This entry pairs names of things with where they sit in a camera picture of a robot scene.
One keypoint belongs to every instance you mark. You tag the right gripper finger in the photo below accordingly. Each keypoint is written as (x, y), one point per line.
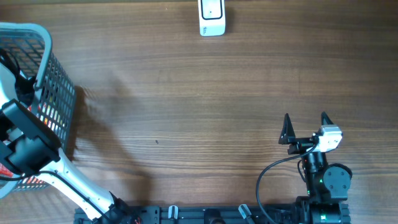
(287, 135)
(325, 120)

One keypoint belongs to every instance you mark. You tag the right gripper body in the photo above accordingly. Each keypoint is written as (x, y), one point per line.
(300, 145)

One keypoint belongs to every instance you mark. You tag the red snack bag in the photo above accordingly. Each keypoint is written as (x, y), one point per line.
(5, 172)

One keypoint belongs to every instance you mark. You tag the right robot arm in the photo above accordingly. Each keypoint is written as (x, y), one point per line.
(327, 184)

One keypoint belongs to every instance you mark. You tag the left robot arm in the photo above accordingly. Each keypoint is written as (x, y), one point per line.
(30, 149)

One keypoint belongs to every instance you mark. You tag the white barcode scanner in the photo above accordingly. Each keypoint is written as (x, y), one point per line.
(212, 19)

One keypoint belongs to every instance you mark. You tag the grey plastic mesh basket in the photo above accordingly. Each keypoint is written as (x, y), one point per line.
(32, 74)

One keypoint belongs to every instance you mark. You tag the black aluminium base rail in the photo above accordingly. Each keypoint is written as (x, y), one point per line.
(281, 213)

